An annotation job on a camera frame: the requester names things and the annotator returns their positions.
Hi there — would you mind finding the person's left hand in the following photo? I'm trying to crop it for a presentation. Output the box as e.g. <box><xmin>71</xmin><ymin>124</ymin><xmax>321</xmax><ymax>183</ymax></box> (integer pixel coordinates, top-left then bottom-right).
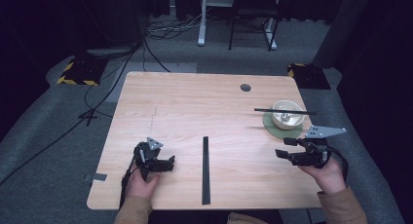
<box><xmin>125</xmin><ymin>167</ymin><xmax>162</xmax><ymax>200</ymax></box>

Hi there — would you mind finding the grey tape piece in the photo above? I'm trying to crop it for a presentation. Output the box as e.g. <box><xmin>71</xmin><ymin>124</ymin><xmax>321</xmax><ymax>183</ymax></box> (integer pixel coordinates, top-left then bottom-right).
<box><xmin>84</xmin><ymin>172</ymin><xmax>108</xmax><ymax>183</ymax></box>

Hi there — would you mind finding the white desk leg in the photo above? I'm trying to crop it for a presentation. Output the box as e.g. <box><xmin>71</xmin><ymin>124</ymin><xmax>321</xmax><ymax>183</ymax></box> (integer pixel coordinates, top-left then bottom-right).
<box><xmin>263</xmin><ymin>17</ymin><xmax>279</xmax><ymax>52</ymax></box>
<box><xmin>197</xmin><ymin>0</ymin><xmax>209</xmax><ymax>48</ymax></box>

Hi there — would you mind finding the person's right hand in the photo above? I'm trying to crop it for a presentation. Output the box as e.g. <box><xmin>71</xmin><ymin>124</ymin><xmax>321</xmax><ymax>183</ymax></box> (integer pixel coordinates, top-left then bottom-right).
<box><xmin>299</xmin><ymin>157</ymin><xmax>348</xmax><ymax>195</ymax></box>

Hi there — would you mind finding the cream ceramic bowl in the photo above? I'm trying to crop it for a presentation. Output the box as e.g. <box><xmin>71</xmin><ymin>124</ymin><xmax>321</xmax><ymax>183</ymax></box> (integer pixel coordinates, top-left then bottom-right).
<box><xmin>271</xmin><ymin>99</ymin><xmax>307</xmax><ymax>131</ymax></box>

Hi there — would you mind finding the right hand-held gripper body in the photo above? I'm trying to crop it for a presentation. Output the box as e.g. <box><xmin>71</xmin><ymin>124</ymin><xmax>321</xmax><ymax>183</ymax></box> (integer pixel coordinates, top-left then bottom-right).
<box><xmin>289</xmin><ymin>124</ymin><xmax>348</xmax><ymax>169</ymax></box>

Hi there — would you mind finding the black metal frame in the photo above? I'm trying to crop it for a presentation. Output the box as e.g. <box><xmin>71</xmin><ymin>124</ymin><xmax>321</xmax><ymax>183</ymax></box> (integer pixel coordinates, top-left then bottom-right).
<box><xmin>228</xmin><ymin>0</ymin><xmax>282</xmax><ymax>53</ymax></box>

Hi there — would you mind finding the single black chopstick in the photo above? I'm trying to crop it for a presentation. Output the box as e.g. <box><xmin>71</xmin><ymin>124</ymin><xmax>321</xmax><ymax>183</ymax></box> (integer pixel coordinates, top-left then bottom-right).
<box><xmin>253</xmin><ymin>107</ymin><xmax>318</xmax><ymax>116</ymax></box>

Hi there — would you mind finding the black yellow striped stand base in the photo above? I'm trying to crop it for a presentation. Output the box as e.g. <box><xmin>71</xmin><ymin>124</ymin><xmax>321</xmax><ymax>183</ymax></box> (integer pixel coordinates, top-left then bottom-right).
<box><xmin>286</xmin><ymin>62</ymin><xmax>332</xmax><ymax>91</ymax></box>
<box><xmin>56</xmin><ymin>56</ymin><xmax>109</xmax><ymax>88</ymax></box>

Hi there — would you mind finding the bundle of floor cables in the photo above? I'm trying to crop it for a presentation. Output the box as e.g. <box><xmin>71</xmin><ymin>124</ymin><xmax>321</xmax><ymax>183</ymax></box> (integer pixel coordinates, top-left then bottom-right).
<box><xmin>142</xmin><ymin>9</ymin><xmax>212</xmax><ymax>74</ymax></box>

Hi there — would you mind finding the black floor cable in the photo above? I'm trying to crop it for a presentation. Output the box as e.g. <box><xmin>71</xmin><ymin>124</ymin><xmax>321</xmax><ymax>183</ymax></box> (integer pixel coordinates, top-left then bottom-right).
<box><xmin>0</xmin><ymin>38</ymin><xmax>145</xmax><ymax>188</ymax></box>

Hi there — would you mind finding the round green coaster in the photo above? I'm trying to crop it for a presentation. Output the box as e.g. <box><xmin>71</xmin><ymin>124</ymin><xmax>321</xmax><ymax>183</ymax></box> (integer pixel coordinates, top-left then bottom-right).
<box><xmin>261</xmin><ymin>110</ymin><xmax>305</xmax><ymax>140</ymax></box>

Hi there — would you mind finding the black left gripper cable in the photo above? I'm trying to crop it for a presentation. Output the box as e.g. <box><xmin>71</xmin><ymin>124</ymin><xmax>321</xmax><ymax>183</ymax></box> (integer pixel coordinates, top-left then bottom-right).
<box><xmin>118</xmin><ymin>145</ymin><xmax>144</xmax><ymax>210</ymax></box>

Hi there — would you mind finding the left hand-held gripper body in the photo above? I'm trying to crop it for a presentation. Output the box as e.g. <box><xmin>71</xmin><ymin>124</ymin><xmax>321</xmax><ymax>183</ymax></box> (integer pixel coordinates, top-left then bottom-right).
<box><xmin>131</xmin><ymin>136</ymin><xmax>168</xmax><ymax>181</ymax></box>

